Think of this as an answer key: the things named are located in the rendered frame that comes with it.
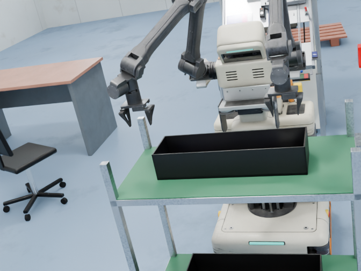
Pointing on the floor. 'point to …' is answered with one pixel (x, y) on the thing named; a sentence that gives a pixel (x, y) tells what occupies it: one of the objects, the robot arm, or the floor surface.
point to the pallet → (332, 30)
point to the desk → (63, 95)
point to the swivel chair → (23, 156)
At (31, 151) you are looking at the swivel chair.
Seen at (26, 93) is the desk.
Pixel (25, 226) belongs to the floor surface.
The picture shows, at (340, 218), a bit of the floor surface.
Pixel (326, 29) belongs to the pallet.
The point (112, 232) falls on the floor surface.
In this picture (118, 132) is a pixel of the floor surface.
